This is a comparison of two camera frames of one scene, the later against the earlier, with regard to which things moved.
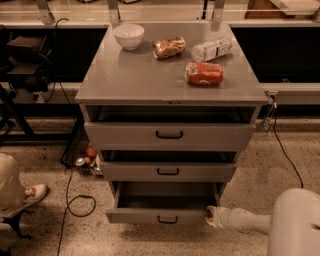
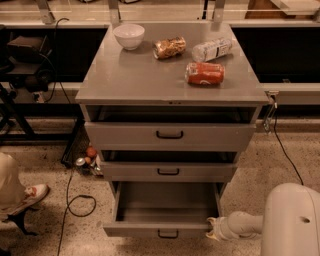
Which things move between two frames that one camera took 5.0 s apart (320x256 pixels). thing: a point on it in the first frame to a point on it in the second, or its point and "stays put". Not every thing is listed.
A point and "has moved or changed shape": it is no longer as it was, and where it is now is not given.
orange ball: x=91 y=152 stays put
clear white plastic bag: x=207 y=51 stays put
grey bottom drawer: x=162 y=202 has moved or changed shape
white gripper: x=222 y=216 to x=220 y=228
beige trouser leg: x=12 y=185 stays put
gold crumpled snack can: x=165 y=48 stays put
